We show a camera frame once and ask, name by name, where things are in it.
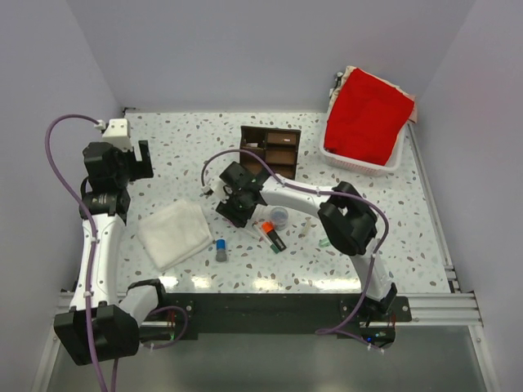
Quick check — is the brown wooden desk organizer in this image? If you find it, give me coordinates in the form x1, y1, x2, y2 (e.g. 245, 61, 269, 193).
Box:
239, 125, 301, 180

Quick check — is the pink capped white marker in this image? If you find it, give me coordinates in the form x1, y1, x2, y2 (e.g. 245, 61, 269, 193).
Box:
242, 228, 262, 242

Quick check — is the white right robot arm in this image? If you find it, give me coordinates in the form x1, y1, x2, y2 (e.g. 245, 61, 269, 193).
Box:
208, 162, 397, 321

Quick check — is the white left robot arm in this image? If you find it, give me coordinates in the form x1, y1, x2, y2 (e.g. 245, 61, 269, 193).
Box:
54, 140, 169, 366

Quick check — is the orange capped black highlighter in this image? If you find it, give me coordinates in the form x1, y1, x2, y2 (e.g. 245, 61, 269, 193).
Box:
261, 221, 287, 252

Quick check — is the clear jar of paperclips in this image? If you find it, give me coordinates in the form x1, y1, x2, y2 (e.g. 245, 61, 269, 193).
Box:
269, 207, 288, 231

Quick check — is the blue grey stamp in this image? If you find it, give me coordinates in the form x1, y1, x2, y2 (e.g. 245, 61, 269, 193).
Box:
216, 238, 228, 262

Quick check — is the beige small tube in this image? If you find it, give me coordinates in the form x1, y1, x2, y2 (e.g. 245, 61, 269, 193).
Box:
301, 218, 311, 238

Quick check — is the white folded towel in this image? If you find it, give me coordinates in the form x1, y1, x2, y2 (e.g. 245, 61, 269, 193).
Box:
137, 199, 213, 271

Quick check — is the white plastic basket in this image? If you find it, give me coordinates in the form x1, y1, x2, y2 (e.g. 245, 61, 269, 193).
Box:
319, 122, 409, 176

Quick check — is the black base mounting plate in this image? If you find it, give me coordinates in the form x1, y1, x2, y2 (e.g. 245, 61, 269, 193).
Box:
120, 293, 412, 352

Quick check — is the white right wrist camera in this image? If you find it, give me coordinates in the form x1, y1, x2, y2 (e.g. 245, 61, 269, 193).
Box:
202, 179, 228, 201

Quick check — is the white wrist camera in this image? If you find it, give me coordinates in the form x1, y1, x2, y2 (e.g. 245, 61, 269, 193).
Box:
94, 118, 132, 152
202, 179, 228, 201

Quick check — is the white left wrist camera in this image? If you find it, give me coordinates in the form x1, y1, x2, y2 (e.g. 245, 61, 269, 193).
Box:
94, 118, 132, 152

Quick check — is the aluminium frame rail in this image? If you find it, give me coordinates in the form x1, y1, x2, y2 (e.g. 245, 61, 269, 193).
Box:
408, 123, 483, 328

